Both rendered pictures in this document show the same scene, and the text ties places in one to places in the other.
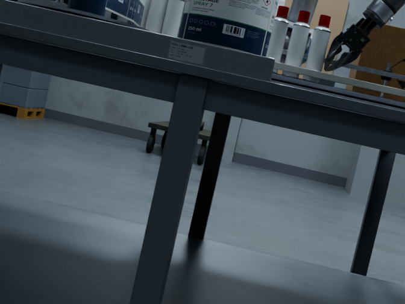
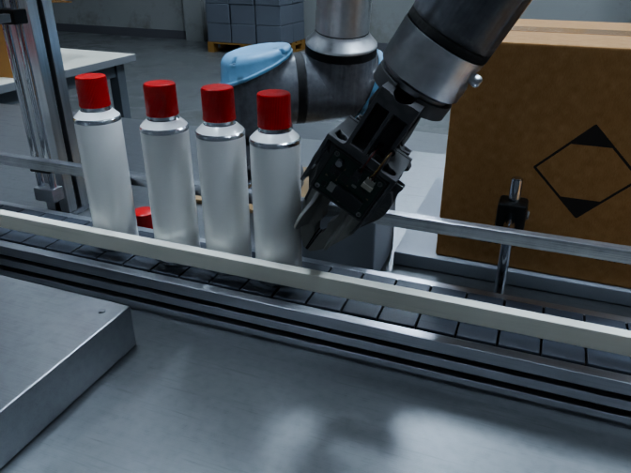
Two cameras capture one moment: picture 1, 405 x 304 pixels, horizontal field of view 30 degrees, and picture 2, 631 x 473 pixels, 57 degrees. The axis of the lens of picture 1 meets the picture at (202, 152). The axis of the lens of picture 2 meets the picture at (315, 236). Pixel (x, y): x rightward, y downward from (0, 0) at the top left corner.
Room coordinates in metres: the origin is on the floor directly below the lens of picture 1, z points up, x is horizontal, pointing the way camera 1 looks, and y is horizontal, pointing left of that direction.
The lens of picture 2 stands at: (1.79, -0.48, 1.21)
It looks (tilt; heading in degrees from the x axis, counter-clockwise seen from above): 26 degrees down; 17
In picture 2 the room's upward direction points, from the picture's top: straight up
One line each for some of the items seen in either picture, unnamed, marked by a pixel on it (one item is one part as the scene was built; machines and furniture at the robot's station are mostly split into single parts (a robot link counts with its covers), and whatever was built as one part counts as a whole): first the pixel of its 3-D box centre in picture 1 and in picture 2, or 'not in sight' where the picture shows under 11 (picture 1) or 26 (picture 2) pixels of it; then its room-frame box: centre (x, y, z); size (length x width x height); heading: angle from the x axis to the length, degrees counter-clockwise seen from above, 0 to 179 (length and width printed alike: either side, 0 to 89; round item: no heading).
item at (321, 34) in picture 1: (317, 49); (276, 190); (2.32, -0.27, 0.98); 0.05 x 0.05 x 0.20
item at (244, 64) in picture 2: not in sight; (261, 87); (2.69, -0.11, 1.00); 0.13 x 0.12 x 0.14; 118
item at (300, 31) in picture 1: (297, 44); (223, 182); (2.33, -0.21, 0.98); 0.05 x 0.05 x 0.20
